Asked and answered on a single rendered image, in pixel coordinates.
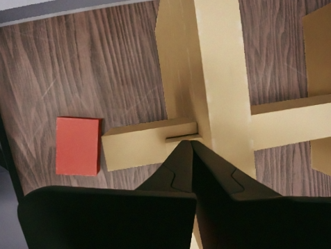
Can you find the wooden rail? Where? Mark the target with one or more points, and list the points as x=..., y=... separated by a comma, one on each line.
x=273, y=124

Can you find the tan wooden wedge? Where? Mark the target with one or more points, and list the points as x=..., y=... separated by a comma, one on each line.
x=172, y=142
x=193, y=243

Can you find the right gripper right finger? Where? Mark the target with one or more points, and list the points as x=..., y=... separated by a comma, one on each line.
x=235, y=211

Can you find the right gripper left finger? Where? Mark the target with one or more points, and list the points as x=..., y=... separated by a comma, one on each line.
x=73, y=217

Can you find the red rectangular block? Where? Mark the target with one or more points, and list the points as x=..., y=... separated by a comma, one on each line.
x=78, y=145

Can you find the tan wooden board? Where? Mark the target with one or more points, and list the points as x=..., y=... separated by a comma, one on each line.
x=317, y=39
x=202, y=61

